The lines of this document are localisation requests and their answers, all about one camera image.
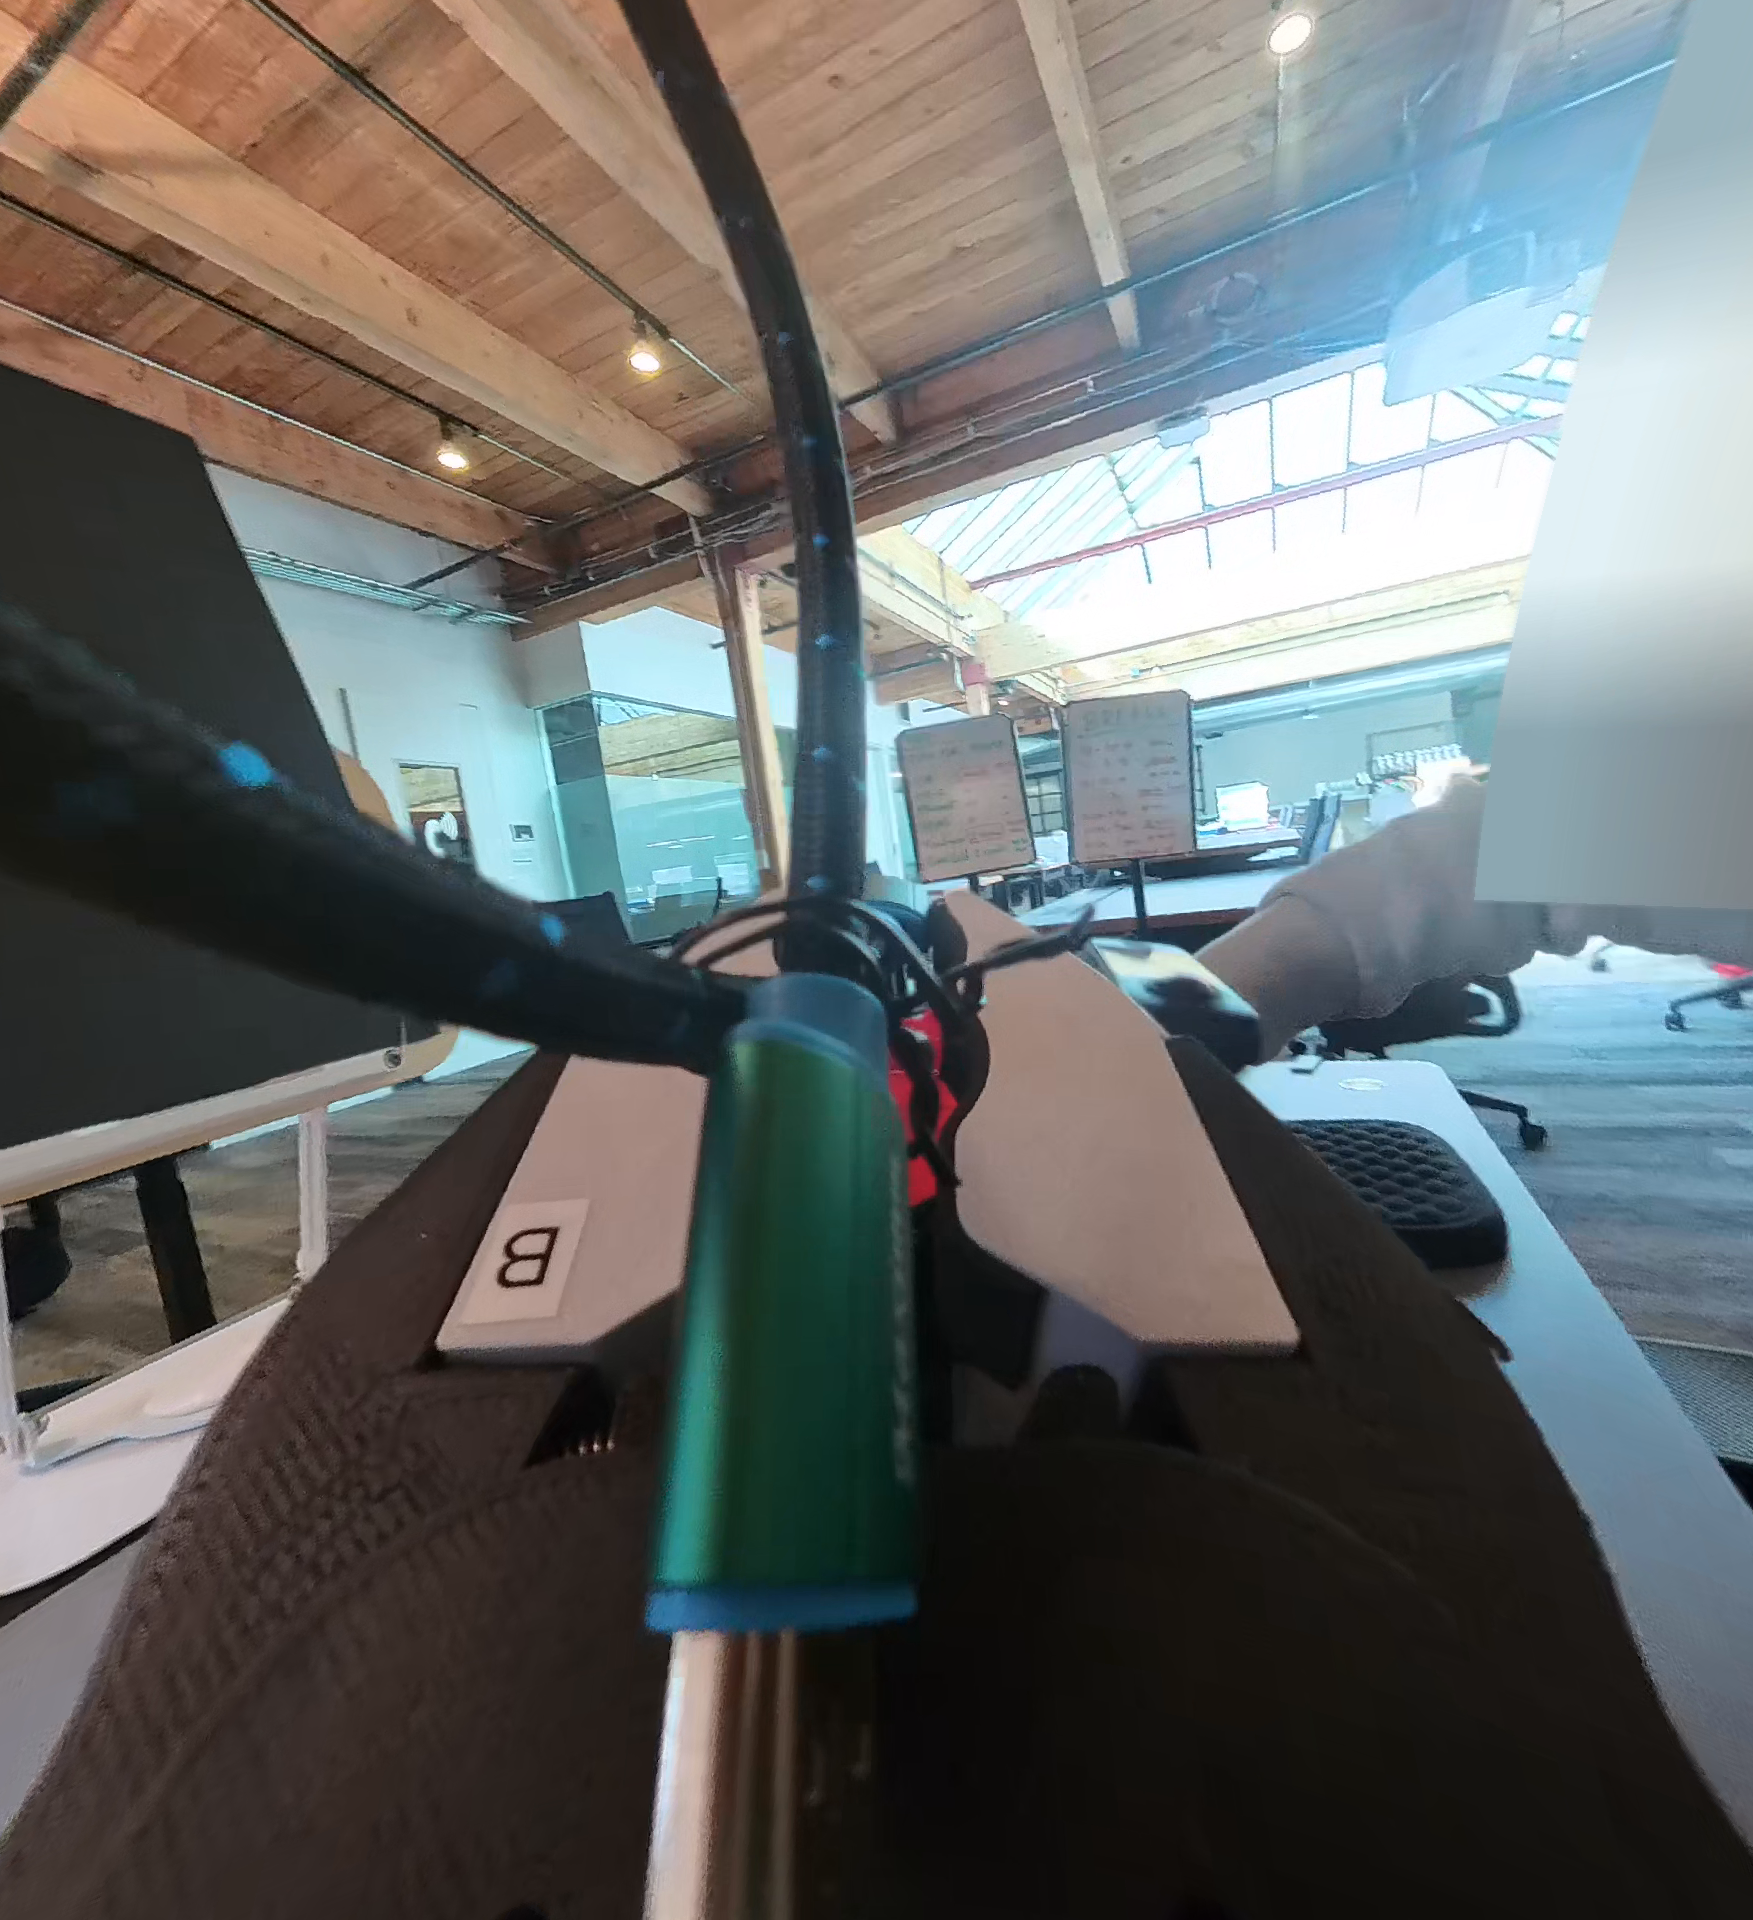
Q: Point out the ceiling spot lamp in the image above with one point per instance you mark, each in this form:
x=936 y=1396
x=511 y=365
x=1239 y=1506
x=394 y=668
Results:
x=643 y=357
x=1285 y=32
x=455 y=451

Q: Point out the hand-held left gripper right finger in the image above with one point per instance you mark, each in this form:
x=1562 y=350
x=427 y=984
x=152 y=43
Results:
x=1114 y=1187

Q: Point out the black office chair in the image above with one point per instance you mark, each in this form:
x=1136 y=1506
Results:
x=1414 y=1012

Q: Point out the black board with wooden frame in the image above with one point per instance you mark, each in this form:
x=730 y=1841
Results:
x=66 y=746

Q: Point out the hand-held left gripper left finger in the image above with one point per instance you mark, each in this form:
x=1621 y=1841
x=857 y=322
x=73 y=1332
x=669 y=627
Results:
x=592 y=1199

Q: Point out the black wrist rest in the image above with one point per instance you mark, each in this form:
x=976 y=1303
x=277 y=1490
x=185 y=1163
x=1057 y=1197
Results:
x=1398 y=1187

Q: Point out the white board stand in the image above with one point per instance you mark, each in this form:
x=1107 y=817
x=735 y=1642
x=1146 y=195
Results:
x=20 y=1500

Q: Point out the grey mesh chair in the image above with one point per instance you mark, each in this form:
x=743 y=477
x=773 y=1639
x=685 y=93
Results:
x=1746 y=1410

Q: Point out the person's right forearm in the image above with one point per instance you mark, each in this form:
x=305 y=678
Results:
x=1358 y=917

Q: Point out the whiteboard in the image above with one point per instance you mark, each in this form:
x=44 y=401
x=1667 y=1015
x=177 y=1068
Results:
x=1129 y=779
x=969 y=795

